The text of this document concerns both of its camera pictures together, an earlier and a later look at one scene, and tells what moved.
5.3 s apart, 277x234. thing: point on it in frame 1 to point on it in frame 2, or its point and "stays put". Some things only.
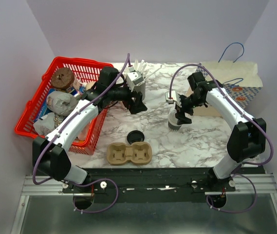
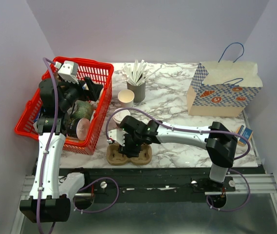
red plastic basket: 88,72 stays put
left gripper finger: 138,106 to 94,89
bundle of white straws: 140,66 stays put
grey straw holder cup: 140,87 stays put
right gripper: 182,120 to 126,150
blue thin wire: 227,47 stays put
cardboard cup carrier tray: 139,153 stays put
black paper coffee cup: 172,121 to 121,125
